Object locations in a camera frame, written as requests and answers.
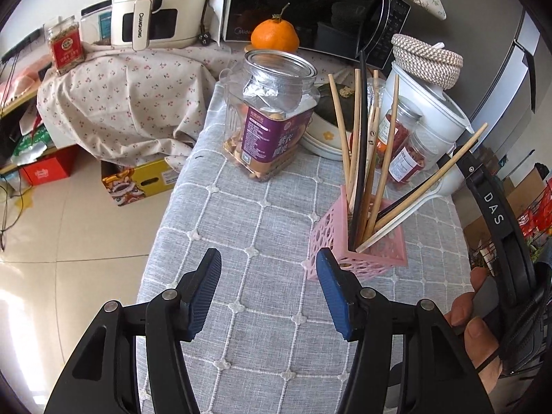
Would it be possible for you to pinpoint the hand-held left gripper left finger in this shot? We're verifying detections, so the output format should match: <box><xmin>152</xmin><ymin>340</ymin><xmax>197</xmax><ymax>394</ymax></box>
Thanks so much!
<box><xmin>43</xmin><ymin>248</ymin><xmax>223</xmax><ymax>414</ymax></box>

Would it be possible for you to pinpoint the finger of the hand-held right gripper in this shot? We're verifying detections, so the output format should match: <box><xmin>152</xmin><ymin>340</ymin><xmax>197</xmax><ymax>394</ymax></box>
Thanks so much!
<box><xmin>455</xmin><ymin>152</ymin><xmax>486</xmax><ymax>189</ymax></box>

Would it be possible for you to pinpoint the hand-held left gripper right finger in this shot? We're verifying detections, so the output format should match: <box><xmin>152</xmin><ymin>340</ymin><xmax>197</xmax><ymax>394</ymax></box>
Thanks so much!
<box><xmin>316</xmin><ymin>248</ymin><xmax>494</xmax><ymax>414</ymax></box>

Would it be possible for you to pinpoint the wooden chopstick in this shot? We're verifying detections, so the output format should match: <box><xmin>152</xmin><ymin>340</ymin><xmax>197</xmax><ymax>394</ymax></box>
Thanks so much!
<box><xmin>374</xmin><ymin>122</ymin><xmax>489</xmax><ymax>231</ymax></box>
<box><xmin>328</xmin><ymin>73</ymin><xmax>355</xmax><ymax>208</ymax></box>
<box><xmin>368</xmin><ymin>75</ymin><xmax>400</xmax><ymax>244</ymax></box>
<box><xmin>364</xmin><ymin>70</ymin><xmax>381</xmax><ymax>169</ymax></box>
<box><xmin>360</xmin><ymin>107</ymin><xmax>382</xmax><ymax>238</ymax></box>
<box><xmin>348</xmin><ymin>68</ymin><xmax>362</xmax><ymax>216</ymax></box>

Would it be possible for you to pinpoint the pink perforated utensil basket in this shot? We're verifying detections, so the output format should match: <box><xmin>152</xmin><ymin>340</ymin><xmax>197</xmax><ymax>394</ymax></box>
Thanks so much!
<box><xmin>305</xmin><ymin>185</ymin><xmax>408</xmax><ymax>282</ymax></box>

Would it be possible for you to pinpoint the thin black chopstick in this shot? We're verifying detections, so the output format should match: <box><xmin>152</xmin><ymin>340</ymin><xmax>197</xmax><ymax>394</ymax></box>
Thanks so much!
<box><xmin>374</xmin><ymin>176</ymin><xmax>441</xmax><ymax>220</ymax></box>

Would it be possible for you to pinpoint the white plastic spoon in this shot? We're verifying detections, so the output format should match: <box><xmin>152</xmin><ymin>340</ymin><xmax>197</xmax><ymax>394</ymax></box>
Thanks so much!
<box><xmin>356</xmin><ymin>181</ymin><xmax>458</xmax><ymax>254</ymax></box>

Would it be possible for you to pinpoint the black plastic utensil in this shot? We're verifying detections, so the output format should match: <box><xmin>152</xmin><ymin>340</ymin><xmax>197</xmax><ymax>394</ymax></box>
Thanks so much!
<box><xmin>348</xmin><ymin>50</ymin><xmax>368</xmax><ymax>248</ymax></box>

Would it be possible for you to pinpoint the person's right hand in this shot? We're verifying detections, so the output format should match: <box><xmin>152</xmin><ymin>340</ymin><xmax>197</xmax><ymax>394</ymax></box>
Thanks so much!
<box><xmin>445</xmin><ymin>266</ymin><xmax>504</xmax><ymax>381</ymax></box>

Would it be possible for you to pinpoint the brown cardboard box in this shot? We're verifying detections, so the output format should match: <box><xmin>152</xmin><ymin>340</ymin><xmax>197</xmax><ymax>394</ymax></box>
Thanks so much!
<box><xmin>463</xmin><ymin>168</ymin><xmax>544</xmax><ymax>248</ymax></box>

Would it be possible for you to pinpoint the clear jar of red snacks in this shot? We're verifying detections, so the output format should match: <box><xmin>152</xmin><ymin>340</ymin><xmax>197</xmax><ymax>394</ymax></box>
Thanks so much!
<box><xmin>388</xmin><ymin>131</ymin><xmax>436</xmax><ymax>186</ymax></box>
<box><xmin>377</xmin><ymin>95</ymin><xmax>422</xmax><ymax>169</ymax></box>

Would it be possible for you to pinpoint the white rice cooker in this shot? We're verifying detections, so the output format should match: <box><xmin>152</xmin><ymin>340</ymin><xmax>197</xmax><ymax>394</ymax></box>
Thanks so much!
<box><xmin>382</xmin><ymin>62</ymin><xmax>475</xmax><ymax>195</ymax></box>

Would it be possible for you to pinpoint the grey quilted tablecloth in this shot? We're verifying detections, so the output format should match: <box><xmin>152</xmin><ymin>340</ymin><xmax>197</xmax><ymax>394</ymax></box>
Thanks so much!
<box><xmin>137</xmin><ymin>82</ymin><xmax>475</xmax><ymax>414</ymax></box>

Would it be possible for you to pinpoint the grey refrigerator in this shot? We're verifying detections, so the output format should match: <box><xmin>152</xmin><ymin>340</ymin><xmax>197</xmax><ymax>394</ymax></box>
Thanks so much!
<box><xmin>468</xmin><ymin>6</ymin><xmax>543</xmax><ymax>160</ymax></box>

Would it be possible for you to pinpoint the yellow printed cardboard box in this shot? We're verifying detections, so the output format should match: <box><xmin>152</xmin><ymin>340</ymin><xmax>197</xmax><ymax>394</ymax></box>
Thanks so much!
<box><xmin>101</xmin><ymin>159</ymin><xmax>177</xmax><ymax>208</ymax></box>

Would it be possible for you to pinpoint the white ceramic bowl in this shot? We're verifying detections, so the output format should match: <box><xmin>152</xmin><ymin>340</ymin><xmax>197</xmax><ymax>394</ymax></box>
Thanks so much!
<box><xmin>300</xmin><ymin>112</ymin><xmax>350</xmax><ymax>161</ymax></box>

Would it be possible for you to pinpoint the dark green pumpkin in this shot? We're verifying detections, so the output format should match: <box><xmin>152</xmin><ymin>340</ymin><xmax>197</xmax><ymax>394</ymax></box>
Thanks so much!
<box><xmin>313</xmin><ymin>82</ymin><xmax>358</xmax><ymax>128</ymax></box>

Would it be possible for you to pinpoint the purple label nut jar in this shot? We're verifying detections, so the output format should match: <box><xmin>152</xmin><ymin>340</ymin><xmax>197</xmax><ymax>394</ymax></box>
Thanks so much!
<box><xmin>223</xmin><ymin>49</ymin><xmax>321</xmax><ymax>182</ymax></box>

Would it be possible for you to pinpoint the red cardboard box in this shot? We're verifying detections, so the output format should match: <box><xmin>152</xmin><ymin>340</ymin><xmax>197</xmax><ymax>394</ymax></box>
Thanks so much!
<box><xmin>19</xmin><ymin>155</ymin><xmax>74</xmax><ymax>186</ymax></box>

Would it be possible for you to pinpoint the green packaging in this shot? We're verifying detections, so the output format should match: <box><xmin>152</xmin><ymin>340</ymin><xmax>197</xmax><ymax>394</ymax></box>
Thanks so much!
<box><xmin>13</xmin><ymin>127</ymin><xmax>55</xmax><ymax>160</ymax></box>

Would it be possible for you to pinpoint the orange with stem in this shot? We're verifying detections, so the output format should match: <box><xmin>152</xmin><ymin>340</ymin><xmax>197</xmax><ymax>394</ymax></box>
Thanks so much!
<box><xmin>251</xmin><ymin>3</ymin><xmax>300</xmax><ymax>55</ymax></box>

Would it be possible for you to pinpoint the black microwave oven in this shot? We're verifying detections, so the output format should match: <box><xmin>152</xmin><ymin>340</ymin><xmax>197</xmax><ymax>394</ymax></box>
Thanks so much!
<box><xmin>220</xmin><ymin>0</ymin><xmax>412</xmax><ymax>63</ymax></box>

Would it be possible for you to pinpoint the wooden shelf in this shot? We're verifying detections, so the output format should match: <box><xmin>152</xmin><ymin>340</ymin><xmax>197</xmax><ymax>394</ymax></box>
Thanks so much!
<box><xmin>0</xmin><ymin>30</ymin><xmax>57</xmax><ymax>173</ymax></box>

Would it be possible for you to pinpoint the red label glass jar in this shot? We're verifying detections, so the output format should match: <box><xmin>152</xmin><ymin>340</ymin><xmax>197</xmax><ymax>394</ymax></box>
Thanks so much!
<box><xmin>45</xmin><ymin>16</ymin><xmax>87</xmax><ymax>75</ymax></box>

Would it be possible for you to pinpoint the clear container teal label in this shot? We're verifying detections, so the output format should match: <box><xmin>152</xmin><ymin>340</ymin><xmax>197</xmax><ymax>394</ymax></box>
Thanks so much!
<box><xmin>81</xmin><ymin>0</ymin><xmax>114</xmax><ymax>46</ymax></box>

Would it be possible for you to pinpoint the wire rack of red packets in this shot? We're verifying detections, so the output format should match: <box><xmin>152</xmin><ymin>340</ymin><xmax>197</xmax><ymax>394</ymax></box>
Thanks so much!
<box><xmin>513</xmin><ymin>181</ymin><xmax>552</xmax><ymax>248</ymax></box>

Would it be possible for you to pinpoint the woven rope basket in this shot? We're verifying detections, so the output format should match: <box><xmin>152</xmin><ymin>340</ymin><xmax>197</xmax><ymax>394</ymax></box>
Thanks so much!
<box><xmin>391</xmin><ymin>33</ymin><xmax>463</xmax><ymax>91</ymax></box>

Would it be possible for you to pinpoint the black floor cable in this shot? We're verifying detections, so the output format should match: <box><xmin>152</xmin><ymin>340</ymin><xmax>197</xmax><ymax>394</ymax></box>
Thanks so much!
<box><xmin>0</xmin><ymin>181</ymin><xmax>24</xmax><ymax>253</ymax></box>

